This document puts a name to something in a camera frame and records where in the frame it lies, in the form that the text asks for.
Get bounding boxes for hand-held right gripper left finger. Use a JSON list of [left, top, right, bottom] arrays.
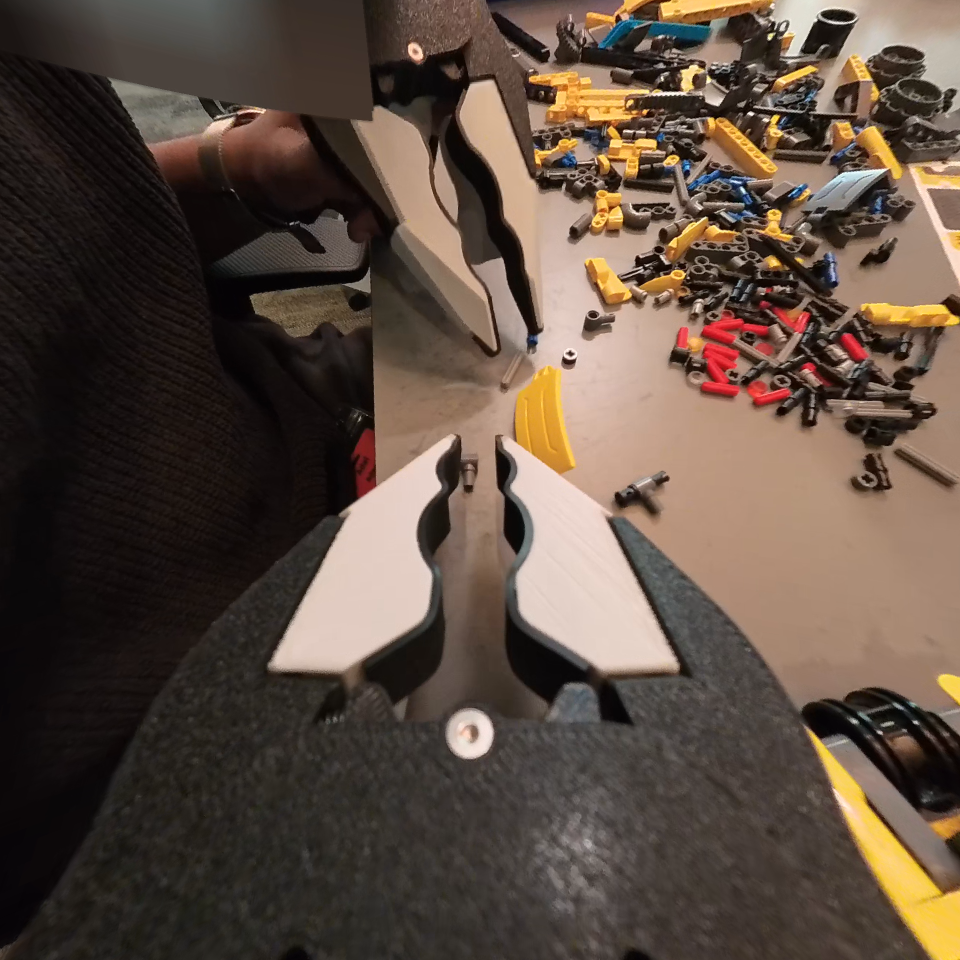
[[267, 433, 462, 705]]

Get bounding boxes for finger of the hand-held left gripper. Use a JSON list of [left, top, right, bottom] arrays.
[[349, 97, 504, 357], [447, 77, 545, 340]]

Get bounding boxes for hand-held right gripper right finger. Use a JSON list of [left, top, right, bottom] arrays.
[[493, 433, 682, 708]]

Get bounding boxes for yellow toy brick vehicle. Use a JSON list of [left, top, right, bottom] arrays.
[[800, 671, 960, 960]]

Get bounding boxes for person's left hand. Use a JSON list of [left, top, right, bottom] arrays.
[[228, 112, 376, 243]]

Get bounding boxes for black T-shaped toy connector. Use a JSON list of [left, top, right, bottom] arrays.
[[614, 470, 672, 516]]

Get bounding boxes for yellow curved toy panel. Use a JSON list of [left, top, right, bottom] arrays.
[[513, 364, 578, 476]]

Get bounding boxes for pile of toy brick parts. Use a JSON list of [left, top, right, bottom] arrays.
[[491, 0, 960, 451]]

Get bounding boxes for metal mesh watch band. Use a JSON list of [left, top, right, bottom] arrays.
[[195, 108, 268, 198]]

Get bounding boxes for black toy cross connector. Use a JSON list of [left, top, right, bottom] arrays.
[[850, 451, 894, 493]]

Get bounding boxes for long grey toy axle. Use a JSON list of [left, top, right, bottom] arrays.
[[895, 443, 960, 488]]

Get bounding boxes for yellow black sticker sheet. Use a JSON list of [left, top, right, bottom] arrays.
[[910, 160, 960, 273]]

